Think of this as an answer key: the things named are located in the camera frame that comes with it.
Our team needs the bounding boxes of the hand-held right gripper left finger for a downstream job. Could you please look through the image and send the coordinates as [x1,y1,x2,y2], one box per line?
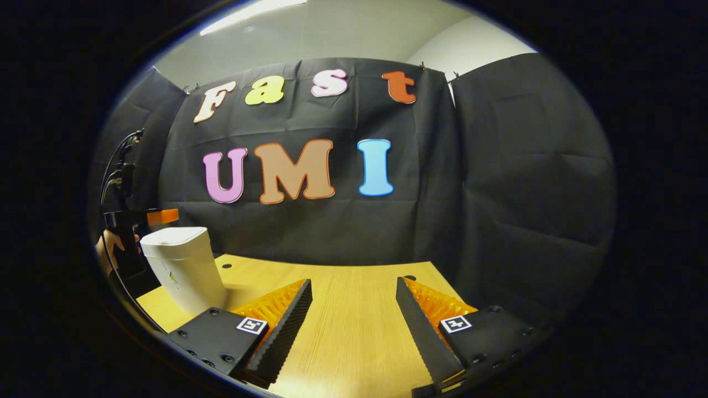
[166,279,314,388]

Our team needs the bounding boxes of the white desktop garbage bin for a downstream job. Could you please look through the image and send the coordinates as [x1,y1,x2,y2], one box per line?
[139,226,228,316]

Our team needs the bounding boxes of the ceiling light panel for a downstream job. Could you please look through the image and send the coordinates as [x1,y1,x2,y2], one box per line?
[199,0,308,37]

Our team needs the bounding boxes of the black backdrop cloth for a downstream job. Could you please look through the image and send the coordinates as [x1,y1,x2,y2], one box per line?
[91,53,617,327]

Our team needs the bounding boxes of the wooden desktop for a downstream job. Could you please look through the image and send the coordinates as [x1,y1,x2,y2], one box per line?
[136,254,472,398]

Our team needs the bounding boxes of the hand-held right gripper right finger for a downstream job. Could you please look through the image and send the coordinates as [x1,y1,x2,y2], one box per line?
[395,276,554,397]

